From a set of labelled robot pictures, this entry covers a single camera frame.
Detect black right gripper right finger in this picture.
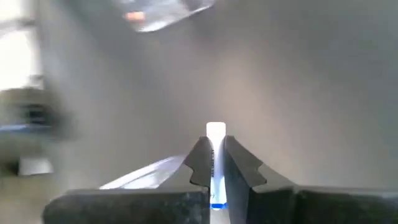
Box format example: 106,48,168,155
223,135,398,224

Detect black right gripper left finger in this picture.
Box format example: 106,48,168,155
42,135,215,224

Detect white battery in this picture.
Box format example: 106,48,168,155
206,121,230,218

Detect clear plastic bin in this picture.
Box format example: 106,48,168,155
98,154,189,190
113,0,217,34

